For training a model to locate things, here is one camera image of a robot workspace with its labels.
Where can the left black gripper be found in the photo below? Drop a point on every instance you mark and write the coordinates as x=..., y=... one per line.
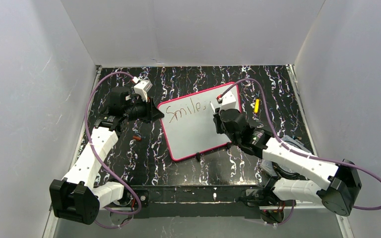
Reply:
x=149, y=110

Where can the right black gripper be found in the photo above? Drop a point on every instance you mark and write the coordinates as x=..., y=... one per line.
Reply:
x=218, y=123

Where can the pink framed whiteboard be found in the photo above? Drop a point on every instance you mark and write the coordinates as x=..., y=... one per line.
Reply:
x=188, y=124

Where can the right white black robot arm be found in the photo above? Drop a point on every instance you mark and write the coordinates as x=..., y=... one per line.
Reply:
x=335, y=185

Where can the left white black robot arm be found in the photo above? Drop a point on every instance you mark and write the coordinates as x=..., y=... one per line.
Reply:
x=74, y=197

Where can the black whiteboard stand clip left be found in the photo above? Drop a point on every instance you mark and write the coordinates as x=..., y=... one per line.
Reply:
x=198, y=157

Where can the yellow marker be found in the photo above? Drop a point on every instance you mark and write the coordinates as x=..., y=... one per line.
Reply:
x=256, y=106

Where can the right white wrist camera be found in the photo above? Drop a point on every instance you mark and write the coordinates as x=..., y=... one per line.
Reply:
x=227, y=101

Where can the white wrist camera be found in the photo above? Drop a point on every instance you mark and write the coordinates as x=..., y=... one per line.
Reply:
x=227, y=101
x=142, y=87

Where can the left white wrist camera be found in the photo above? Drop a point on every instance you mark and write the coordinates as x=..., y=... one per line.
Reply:
x=142, y=87

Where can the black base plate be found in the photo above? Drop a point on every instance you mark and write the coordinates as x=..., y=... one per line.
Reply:
x=203, y=201

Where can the aluminium rail frame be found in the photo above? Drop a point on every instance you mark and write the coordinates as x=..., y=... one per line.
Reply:
x=194, y=124

